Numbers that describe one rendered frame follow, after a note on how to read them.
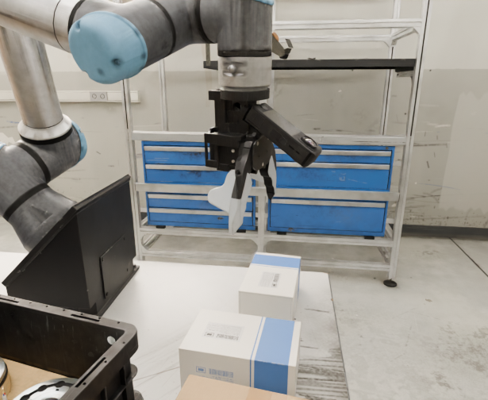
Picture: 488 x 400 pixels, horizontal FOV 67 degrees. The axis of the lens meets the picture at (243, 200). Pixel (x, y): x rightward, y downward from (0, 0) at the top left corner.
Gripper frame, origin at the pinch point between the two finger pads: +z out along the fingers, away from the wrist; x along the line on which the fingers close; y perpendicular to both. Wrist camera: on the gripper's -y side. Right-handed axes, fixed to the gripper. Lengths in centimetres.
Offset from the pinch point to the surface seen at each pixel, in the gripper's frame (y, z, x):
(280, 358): -7.0, 21.8, 5.8
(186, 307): 23.0, 33.4, -9.7
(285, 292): -0.8, 23.8, -13.5
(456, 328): -55, 112, -135
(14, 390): 21.5, 16.6, 31.1
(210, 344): 5.0, 22.1, 8.0
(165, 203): 121, 70, -127
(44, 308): 20.4, 7.1, 25.1
